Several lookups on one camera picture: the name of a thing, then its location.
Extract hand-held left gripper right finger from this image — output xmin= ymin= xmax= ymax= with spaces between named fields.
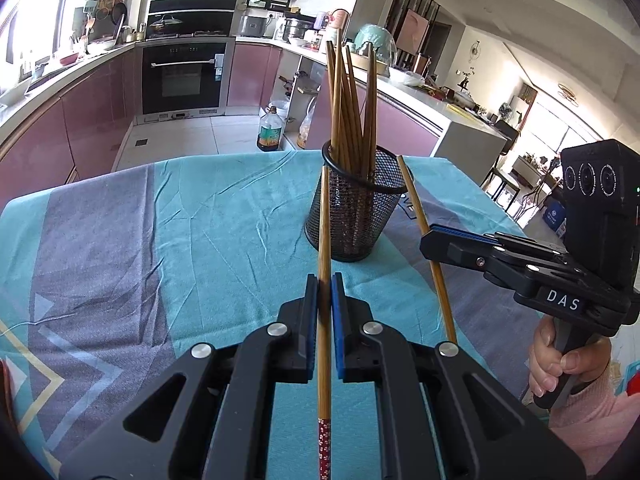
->
xmin=330 ymin=272 xmax=588 ymax=480

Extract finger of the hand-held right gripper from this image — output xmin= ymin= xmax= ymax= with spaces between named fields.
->
xmin=419 ymin=234 xmax=587 ymax=303
xmin=428 ymin=225 xmax=568 ymax=261

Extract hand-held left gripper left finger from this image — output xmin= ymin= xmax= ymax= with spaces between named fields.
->
xmin=60 ymin=274 xmax=321 ymax=480

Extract red-handled wooden chopstick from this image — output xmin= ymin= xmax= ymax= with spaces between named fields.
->
xmin=396 ymin=155 xmax=459 ymax=346
xmin=316 ymin=165 xmax=333 ymax=480

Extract black mesh utensil holder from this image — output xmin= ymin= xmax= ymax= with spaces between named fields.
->
xmin=305 ymin=139 xmax=410 ymax=262

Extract bunch of wooden chopsticks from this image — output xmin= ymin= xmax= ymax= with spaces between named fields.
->
xmin=325 ymin=27 xmax=381 ymax=241

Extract person's pink-sleeved right forearm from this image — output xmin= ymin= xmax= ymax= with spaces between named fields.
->
xmin=547 ymin=365 xmax=640 ymax=478

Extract person's right hand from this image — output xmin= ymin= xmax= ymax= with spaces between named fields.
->
xmin=528 ymin=316 xmax=612 ymax=398

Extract blue bin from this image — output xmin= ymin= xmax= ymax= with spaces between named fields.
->
xmin=542 ymin=202 xmax=569 ymax=234

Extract teal and purple tablecloth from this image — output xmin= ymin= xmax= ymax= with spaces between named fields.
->
xmin=0 ymin=150 xmax=556 ymax=480

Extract purple kitchen cabinets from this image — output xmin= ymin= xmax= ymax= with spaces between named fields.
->
xmin=227 ymin=42 xmax=443 ymax=158
xmin=0 ymin=47 xmax=143 ymax=196

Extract white bowl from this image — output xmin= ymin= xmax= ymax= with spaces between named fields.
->
xmin=389 ymin=67 xmax=426 ymax=86

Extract clear plastic bag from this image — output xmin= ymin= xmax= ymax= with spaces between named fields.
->
xmin=296 ymin=105 xmax=317 ymax=150

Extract cooking oil bottle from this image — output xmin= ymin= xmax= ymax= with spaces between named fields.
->
xmin=256 ymin=105 xmax=283 ymax=152

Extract teal food cover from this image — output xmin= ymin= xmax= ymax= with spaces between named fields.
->
xmin=354 ymin=24 xmax=396 ymax=59

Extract wooden slatted screen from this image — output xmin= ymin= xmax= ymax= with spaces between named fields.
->
xmin=387 ymin=0 xmax=451 ymax=73

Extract black built-in oven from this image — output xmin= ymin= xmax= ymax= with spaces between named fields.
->
xmin=137 ymin=40 xmax=236 ymax=116

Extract steel stock pot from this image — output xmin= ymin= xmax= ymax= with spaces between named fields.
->
xmin=284 ymin=17 xmax=314 ymax=41

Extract pot with glass lid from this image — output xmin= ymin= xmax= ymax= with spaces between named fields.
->
xmin=149 ymin=14 xmax=184 ymax=32

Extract black range hood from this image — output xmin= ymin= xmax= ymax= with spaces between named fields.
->
xmin=147 ymin=0 xmax=238 ymax=36

